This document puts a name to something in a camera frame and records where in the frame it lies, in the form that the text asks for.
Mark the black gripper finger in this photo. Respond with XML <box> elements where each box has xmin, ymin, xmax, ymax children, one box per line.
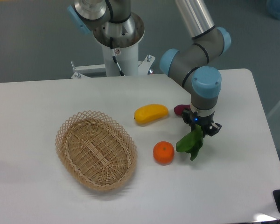
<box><xmin>203</xmin><ymin>123</ymin><xmax>222</xmax><ymax>137</ymax></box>
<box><xmin>182</xmin><ymin>109</ymin><xmax>196</xmax><ymax>131</ymax></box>

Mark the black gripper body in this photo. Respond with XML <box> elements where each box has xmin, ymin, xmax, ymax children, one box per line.
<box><xmin>190</xmin><ymin>111</ymin><xmax>214</xmax><ymax>131</ymax></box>

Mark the green leafy vegetable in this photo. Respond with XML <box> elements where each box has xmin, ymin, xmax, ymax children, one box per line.
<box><xmin>175</xmin><ymin>125</ymin><xmax>203</xmax><ymax>161</ymax></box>

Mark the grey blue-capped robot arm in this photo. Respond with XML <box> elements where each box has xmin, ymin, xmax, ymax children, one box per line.
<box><xmin>67</xmin><ymin>0</ymin><xmax>231</xmax><ymax>136</ymax></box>

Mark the purple sweet potato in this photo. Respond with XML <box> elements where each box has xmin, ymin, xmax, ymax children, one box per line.
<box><xmin>174</xmin><ymin>105</ymin><xmax>190</xmax><ymax>117</ymax></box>

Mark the yellow mango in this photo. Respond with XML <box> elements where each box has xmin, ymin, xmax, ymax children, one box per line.
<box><xmin>134</xmin><ymin>104</ymin><xmax>169</xmax><ymax>125</ymax></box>

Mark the orange tangerine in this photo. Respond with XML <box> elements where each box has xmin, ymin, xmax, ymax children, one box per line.
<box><xmin>153</xmin><ymin>141</ymin><xmax>175</xmax><ymax>165</ymax></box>

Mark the woven wicker basket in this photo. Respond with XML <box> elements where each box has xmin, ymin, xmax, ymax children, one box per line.
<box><xmin>56</xmin><ymin>111</ymin><xmax>137</xmax><ymax>191</ymax></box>

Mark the blue bag in corner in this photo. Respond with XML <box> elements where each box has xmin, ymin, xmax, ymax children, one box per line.
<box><xmin>266</xmin><ymin>0</ymin><xmax>280</xmax><ymax>20</ymax></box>

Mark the white pedestal base frame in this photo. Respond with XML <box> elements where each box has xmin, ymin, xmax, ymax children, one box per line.
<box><xmin>71</xmin><ymin>55</ymin><xmax>156</xmax><ymax>79</ymax></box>

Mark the black white cable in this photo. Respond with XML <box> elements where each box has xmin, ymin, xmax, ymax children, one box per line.
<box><xmin>109</xmin><ymin>36</ymin><xmax>126</xmax><ymax>77</ymax></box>

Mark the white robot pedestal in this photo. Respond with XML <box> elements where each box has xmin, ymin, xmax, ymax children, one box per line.
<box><xmin>93</xmin><ymin>13</ymin><xmax>145</xmax><ymax>76</ymax></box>

